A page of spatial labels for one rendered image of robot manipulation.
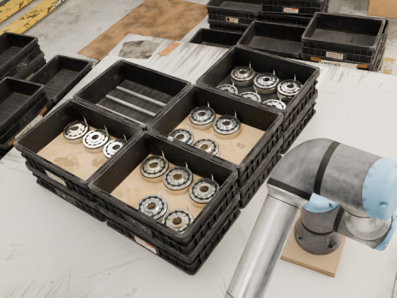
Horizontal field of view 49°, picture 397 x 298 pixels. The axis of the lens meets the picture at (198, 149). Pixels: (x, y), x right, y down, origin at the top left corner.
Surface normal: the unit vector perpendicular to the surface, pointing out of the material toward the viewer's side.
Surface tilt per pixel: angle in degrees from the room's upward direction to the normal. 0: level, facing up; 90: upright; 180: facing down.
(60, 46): 0
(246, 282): 36
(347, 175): 41
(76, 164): 0
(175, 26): 0
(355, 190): 61
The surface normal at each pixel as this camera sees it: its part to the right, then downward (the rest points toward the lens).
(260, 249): -0.35, -0.17
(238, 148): -0.13, -0.69
